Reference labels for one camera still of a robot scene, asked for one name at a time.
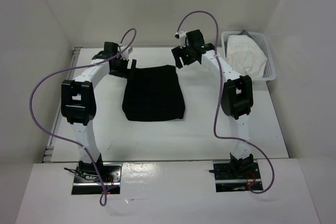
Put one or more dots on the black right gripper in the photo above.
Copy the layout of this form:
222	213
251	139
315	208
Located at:
176	53

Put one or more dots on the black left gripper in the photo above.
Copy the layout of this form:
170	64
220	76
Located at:
130	72

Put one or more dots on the black skirt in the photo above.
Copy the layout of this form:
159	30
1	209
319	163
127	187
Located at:
154	95

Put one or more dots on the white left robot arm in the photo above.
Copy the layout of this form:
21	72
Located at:
78	103

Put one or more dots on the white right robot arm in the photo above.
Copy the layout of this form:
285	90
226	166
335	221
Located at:
236	92

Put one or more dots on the white skirt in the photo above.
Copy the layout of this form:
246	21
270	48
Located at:
245	56

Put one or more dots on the dark grey garment in basket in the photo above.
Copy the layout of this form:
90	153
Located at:
244	32

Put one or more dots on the white plastic basket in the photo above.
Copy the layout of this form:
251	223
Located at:
262	42

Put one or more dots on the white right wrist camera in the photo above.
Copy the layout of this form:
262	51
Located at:
182	38

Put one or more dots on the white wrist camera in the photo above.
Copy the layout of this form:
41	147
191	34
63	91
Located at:
182	38
125	52

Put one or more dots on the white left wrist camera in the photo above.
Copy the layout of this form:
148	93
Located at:
125	52

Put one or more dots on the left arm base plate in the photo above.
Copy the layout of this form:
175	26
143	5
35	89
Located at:
86	181

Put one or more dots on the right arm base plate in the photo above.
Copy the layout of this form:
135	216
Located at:
227	181

